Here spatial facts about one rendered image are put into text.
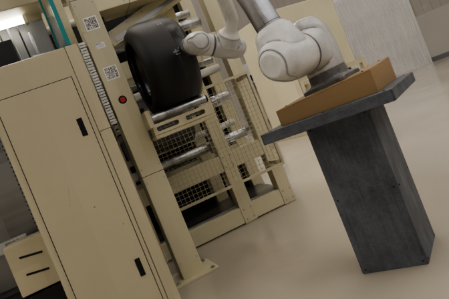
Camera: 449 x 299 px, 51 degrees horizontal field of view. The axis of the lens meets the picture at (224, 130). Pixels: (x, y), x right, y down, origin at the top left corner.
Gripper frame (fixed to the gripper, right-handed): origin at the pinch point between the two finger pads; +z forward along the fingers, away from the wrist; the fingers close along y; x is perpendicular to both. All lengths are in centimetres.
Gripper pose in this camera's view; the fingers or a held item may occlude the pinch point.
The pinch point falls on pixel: (178, 51)
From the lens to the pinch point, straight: 253.1
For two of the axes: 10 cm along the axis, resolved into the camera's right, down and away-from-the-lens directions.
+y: -8.8, 3.6, -3.1
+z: -3.5, -0.5, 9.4
